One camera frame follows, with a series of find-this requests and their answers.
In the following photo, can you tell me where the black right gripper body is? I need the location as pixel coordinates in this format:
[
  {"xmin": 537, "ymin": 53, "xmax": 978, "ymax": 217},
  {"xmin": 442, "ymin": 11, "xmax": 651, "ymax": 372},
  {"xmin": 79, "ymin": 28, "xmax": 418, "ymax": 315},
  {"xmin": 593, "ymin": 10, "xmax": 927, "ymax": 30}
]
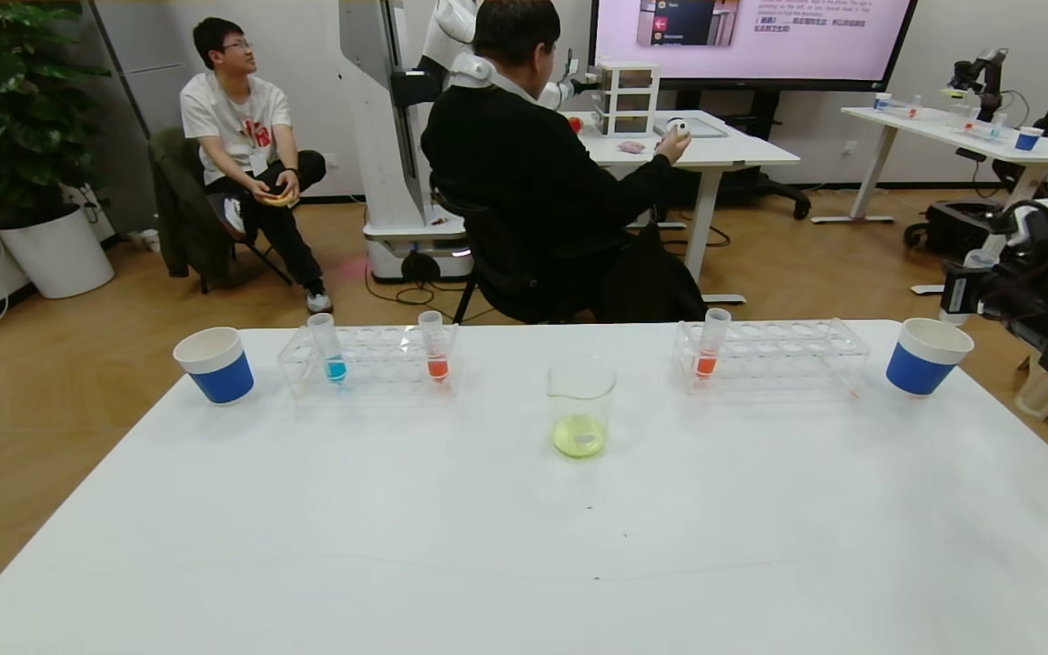
[{"xmin": 939, "ymin": 258, "xmax": 1019, "ymax": 317}]

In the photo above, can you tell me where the test tube with blue pigment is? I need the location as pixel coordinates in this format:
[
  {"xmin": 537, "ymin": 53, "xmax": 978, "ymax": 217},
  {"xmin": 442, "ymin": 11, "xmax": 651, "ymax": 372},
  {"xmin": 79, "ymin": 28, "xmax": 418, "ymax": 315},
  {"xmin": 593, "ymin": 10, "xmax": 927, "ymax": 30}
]
[{"xmin": 307, "ymin": 312, "xmax": 348, "ymax": 383}]

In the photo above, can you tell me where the clear plastic test tube rack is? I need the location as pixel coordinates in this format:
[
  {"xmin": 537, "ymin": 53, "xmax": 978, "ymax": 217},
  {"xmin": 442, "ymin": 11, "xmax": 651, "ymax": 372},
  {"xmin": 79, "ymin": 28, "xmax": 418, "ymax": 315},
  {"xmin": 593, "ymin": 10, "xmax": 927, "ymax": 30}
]
[
  {"xmin": 672, "ymin": 318, "xmax": 871, "ymax": 394},
  {"xmin": 277, "ymin": 324, "xmax": 461, "ymax": 399}
]

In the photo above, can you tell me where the test tube with orange pigment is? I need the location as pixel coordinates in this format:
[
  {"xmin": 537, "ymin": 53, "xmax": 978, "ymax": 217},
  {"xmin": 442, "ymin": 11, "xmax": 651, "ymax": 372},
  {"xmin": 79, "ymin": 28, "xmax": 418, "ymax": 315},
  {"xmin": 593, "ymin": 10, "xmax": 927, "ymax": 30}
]
[
  {"xmin": 693, "ymin": 307, "xmax": 732, "ymax": 378},
  {"xmin": 418, "ymin": 310, "xmax": 450, "ymax": 382}
]

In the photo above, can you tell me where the clear glass beaker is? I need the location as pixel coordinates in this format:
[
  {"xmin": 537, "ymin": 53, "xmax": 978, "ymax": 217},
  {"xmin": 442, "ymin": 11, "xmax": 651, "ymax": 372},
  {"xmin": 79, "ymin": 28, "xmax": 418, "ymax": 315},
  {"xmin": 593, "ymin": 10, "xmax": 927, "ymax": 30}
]
[{"xmin": 547, "ymin": 357, "xmax": 618, "ymax": 459}]

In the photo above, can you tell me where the blue and white paper cup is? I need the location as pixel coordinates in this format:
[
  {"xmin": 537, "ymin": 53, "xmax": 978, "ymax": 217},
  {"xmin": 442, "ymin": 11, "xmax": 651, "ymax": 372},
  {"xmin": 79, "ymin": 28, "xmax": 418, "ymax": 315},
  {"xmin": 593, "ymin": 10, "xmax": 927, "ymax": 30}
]
[
  {"xmin": 173, "ymin": 327, "xmax": 255, "ymax": 405},
  {"xmin": 885, "ymin": 317, "xmax": 975, "ymax": 397}
]

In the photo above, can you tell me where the white long-legged desk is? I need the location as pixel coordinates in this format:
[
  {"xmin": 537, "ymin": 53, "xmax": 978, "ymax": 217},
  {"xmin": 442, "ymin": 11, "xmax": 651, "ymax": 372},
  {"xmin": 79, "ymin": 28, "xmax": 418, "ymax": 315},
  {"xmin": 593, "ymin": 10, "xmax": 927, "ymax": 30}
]
[{"xmin": 809, "ymin": 106, "xmax": 1048, "ymax": 297}]

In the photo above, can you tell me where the black screen stand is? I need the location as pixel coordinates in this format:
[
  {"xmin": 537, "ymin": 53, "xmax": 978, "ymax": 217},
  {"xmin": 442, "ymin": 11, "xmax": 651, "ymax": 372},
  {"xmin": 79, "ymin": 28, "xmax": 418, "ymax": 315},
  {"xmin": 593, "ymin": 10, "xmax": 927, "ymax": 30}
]
[{"xmin": 651, "ymin": 89, "xmax": 811, "ymax": 222}]

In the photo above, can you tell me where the white office desk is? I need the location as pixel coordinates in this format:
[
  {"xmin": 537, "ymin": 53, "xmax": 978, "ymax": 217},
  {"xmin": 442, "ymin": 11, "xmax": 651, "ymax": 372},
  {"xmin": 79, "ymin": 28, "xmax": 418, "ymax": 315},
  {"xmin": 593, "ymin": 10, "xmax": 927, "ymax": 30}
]
[{"xmin": 560, "ymin": 109, "xmax": 801, "ymax": 306}]

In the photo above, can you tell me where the grey flat tray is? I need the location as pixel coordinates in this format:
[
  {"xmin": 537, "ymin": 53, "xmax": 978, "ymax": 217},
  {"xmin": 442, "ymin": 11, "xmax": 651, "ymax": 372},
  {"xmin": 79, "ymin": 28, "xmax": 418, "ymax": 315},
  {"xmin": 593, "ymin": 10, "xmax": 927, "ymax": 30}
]
[{"xmin": 652, "ymin": 116, "xmax": 728, "ymax": 139}]

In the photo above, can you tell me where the white drawer organizer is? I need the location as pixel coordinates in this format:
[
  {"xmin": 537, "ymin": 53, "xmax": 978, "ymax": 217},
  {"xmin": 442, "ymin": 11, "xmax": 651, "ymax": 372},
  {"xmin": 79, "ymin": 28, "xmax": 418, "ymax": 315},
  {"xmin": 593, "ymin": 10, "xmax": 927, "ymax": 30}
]
[{"xmin": 595, "ymin": 61, "xmax": 660, "ymax": 137}]

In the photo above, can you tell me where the person in black sweater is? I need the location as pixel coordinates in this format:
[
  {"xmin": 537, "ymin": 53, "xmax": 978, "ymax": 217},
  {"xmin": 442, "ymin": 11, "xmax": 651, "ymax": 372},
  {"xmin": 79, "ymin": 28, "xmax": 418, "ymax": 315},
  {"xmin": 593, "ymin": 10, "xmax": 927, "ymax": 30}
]
[{"xmin": 420, "ymin": 0, "xmax": 707, "ymax": 325}]

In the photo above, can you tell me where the black office chair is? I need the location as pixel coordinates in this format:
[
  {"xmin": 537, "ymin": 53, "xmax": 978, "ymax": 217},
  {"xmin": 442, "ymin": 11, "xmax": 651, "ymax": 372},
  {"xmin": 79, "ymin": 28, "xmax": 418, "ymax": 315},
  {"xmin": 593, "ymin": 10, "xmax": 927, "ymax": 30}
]
[{"xmin": 431, "ymin": 188, "xmax": 634, "ymax": 325}]

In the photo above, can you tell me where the person in white t-shirt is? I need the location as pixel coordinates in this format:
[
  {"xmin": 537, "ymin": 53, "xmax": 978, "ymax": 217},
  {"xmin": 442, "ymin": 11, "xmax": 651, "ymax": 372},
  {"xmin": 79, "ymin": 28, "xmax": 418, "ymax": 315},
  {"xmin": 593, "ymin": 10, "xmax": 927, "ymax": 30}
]
[{"xmin": 180, "ymin": 17, "xmax": 335, "ymax": 315}]

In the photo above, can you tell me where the chair with dark jacket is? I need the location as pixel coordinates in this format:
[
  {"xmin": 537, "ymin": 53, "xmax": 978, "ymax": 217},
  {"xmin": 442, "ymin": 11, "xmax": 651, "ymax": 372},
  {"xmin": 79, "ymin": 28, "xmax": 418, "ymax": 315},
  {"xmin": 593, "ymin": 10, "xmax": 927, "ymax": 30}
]
[{"xmin": 150, "ymin": 129, "xmax": 297, "ymax": 295}]

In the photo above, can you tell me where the white plant pot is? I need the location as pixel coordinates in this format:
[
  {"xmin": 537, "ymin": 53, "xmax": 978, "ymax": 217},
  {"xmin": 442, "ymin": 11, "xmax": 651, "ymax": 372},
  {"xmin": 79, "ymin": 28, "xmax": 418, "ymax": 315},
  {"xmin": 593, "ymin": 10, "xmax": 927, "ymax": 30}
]
[{"xmin": 0, "ymin": 206, "xmax": 116, "ymax": 300}]

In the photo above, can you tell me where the green leafy plant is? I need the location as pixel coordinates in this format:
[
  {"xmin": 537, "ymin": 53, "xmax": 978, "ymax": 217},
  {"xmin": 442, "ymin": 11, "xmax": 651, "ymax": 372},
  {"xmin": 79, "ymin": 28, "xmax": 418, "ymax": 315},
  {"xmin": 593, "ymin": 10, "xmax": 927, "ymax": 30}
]
[{"xmin": 0, "ymin": 0, "xmax": 111, "ymax": 233}]

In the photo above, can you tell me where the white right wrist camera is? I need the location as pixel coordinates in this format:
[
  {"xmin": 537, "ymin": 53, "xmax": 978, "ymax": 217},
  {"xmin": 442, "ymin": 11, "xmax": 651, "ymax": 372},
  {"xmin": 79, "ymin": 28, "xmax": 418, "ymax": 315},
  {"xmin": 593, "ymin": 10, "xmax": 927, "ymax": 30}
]
[{"xmin": 979, "ymin": 198, "xmax": 1048, "ymax": 267}]

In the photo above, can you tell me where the large wall display screen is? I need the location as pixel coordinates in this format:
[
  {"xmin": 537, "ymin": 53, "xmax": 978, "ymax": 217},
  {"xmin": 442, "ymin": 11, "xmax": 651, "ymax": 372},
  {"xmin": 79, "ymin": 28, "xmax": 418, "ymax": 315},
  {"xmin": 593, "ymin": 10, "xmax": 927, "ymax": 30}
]
[{"xmin": 589, "ymin": 0, "xmax": 918, "ymax": 92}]

